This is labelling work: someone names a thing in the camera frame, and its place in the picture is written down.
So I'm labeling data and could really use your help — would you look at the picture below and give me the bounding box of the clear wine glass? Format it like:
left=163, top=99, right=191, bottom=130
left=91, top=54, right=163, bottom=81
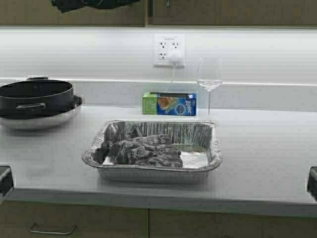
left=196, top=56, right=223, bottom=119

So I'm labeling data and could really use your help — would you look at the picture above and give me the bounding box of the black cooking pot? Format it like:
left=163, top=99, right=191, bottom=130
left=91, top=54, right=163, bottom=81
left=0, top=77, right=75, bottom=117

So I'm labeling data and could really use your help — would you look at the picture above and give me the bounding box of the left lower drawer front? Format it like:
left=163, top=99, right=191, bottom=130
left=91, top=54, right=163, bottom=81
left=0, top=201, right=149, bottom=238

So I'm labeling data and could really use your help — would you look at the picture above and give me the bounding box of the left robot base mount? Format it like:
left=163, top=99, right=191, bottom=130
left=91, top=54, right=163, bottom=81
left=0, top=166, right=14, bottom=204

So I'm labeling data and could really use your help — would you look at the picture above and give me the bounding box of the white plug adapter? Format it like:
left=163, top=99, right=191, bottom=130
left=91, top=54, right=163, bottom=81
left=169, top=53, right=182, bottom=64

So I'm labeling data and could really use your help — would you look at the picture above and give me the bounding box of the left drawer metal handle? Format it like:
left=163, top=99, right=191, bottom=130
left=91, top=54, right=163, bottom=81
left=29, top=223, right=77, bottom=236

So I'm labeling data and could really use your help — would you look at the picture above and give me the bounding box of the aluminium foil tray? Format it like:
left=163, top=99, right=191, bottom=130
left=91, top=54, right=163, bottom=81
left=82, top=120, right=222, bottom=184

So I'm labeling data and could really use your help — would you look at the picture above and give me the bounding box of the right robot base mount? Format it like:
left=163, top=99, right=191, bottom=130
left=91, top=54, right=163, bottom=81
left=307, top=167, right=317, bottom=201

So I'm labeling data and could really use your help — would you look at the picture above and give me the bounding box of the middle lower drawer front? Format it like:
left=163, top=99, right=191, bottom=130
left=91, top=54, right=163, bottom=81
left=148, top=210, right=317, bottom=238

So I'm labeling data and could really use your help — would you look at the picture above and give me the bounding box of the blue green Ziploc box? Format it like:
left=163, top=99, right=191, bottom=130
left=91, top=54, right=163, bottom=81
left=142, top=92, right=197, bottom=116

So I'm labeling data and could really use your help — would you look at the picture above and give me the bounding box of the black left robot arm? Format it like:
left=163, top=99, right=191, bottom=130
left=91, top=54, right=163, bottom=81
left=51, top=0, right=116, bottom=13

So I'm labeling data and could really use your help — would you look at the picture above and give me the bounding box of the silver metal bowl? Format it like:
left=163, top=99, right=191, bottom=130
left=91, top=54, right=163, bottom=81
left=0, top=95, right=83, bottom=131

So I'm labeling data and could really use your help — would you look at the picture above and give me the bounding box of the white wall outlet plate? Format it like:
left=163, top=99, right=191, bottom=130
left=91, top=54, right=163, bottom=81
left=153, top=34, right=186, bottom=67

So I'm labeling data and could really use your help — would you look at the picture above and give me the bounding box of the grey crumpled cloth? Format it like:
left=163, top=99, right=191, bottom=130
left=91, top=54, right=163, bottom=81
left=94, top=126, right=183, bottom=168

